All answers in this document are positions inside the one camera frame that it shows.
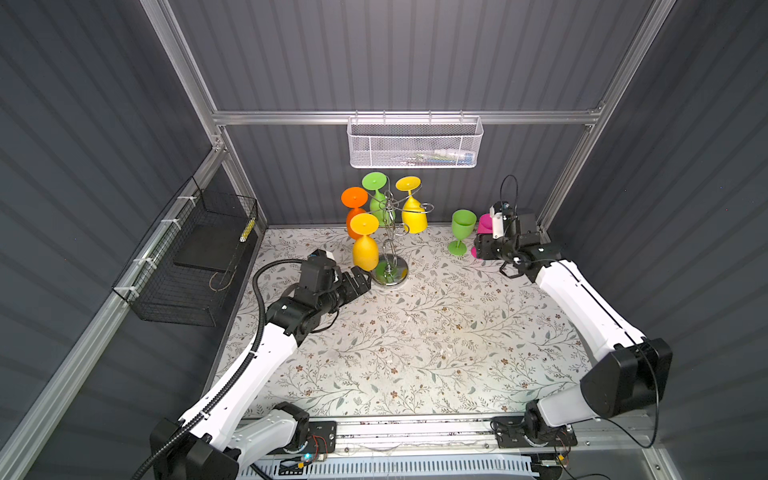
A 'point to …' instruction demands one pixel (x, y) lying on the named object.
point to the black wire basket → (183, 271)
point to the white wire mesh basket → (415, 141)
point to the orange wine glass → (354, 197)
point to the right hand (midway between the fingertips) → (491, 241)
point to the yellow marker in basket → (247, 230)
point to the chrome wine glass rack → (393, 269)
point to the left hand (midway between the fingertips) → (362, 281)
